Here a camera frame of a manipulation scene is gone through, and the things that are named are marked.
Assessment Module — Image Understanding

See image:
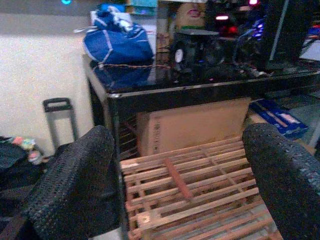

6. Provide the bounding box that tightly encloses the glossy black table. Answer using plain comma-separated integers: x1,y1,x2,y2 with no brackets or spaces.
83,53,320,240

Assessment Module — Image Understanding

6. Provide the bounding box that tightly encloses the colourful small soft item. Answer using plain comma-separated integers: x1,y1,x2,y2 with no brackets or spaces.
11,136,45,166

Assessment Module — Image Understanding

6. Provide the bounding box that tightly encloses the black bag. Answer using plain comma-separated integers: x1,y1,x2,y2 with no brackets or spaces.
0,136,48,193

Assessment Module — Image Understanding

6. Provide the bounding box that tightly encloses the blue drawstring cloth bag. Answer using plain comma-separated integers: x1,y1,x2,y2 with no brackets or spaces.
74,3,155,66

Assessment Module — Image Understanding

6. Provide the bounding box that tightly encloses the black computer monitor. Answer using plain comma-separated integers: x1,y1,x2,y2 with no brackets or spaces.
264,0,320,71

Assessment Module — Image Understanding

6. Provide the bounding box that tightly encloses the wooden slatted rack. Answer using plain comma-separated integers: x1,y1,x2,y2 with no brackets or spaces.
119,136,285,240

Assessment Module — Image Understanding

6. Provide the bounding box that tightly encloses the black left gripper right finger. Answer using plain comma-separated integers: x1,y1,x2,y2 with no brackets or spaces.
241,122,320,240

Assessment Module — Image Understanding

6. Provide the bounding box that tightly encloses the black computer fan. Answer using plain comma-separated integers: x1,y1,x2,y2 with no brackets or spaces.
171,28,226,73

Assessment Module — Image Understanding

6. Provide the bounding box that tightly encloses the grey suitcase trolley handle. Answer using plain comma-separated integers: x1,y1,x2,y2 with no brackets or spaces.
42,97,80,151

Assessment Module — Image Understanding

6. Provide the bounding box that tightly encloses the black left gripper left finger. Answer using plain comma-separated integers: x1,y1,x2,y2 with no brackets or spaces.
21,124,125,240

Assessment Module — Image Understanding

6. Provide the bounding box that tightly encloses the flat blue printed box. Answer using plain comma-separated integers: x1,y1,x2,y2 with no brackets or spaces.
248,98,310,138

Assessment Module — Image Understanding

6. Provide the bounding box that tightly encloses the cardboard box with lips print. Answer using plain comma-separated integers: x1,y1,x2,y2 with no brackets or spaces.
173,2,207,32

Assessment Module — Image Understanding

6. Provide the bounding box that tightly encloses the brown cardboard box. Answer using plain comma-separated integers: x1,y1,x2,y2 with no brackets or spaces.
136,97,252,157

